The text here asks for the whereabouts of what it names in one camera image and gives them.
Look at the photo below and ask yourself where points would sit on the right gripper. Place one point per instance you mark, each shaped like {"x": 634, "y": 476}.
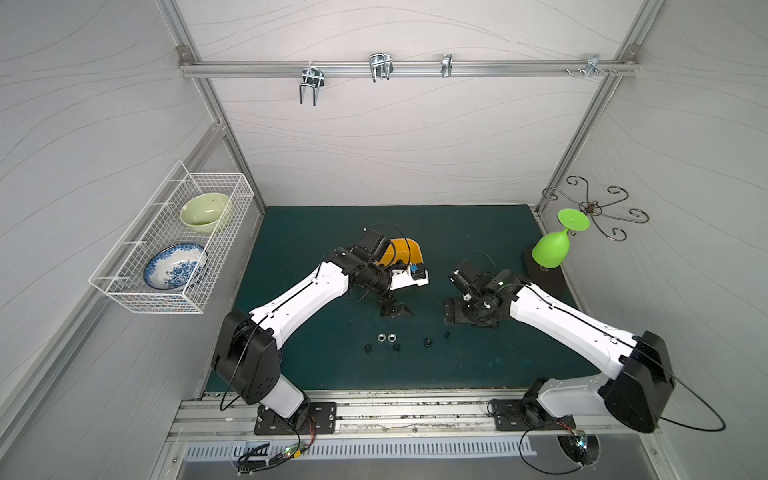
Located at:
{"x": 459, "y": 309}

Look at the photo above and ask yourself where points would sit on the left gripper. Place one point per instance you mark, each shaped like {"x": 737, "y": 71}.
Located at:
{"x": 390, "y": 302}

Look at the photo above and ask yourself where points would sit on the yellow plastic storage box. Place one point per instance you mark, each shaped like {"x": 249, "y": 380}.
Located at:
{"x": 405, "y": 250}

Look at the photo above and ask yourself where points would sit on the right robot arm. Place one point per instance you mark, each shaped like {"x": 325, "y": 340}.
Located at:
{"x": 634, "y": 382}

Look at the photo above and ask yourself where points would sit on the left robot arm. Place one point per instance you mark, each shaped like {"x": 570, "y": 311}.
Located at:
{"x": 248, "y": 350}

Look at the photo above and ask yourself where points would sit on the black cylinder stand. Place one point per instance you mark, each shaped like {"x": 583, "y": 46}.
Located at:
{"x": 552, "y": 281}

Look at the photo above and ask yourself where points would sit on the green plastic goblet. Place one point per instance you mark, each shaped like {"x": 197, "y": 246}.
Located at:
{"x": 552, "y": 249}

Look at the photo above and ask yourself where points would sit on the green ceramic bowl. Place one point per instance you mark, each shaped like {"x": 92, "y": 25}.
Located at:
{"x": 207, "y": 213}

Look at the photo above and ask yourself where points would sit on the blue white patterned bowl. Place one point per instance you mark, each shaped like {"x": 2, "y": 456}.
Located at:
{"x": 173, "y": 268}

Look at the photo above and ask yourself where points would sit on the metal clip hook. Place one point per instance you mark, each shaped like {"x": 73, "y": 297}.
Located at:
{"x": 381, "y": 66}

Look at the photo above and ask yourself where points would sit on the small metal hook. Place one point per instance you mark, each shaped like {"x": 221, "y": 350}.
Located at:
{"x": 446, "y": 66}

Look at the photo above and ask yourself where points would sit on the metal double hook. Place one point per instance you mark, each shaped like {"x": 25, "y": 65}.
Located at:
{"x": 312, "y": 80}

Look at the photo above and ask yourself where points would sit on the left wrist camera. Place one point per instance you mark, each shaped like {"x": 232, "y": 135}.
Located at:
{"x": 412, "y": 275}

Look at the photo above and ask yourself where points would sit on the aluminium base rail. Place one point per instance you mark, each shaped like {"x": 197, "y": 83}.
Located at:
{"x": 358, "y": 414}

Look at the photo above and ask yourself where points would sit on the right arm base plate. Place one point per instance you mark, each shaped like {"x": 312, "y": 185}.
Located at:
{"x": 517, "y": 415}

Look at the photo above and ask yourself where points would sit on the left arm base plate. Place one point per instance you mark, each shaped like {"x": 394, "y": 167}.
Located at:
{"x": 317, "y": 417}

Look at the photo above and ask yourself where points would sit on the black scroll wall hook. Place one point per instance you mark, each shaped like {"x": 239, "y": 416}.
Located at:
{"x": 595, "y": 210}

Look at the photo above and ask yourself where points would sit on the white wire basket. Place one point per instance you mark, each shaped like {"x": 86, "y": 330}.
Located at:
{"x": 157, "y": 227}

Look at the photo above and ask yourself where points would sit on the metal bracket hook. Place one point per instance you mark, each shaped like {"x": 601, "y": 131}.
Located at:
{"x": 590, "y": 68}

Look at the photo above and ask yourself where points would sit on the aluminium top rail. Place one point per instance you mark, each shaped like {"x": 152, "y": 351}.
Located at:
{"x": 191, "y": 67}

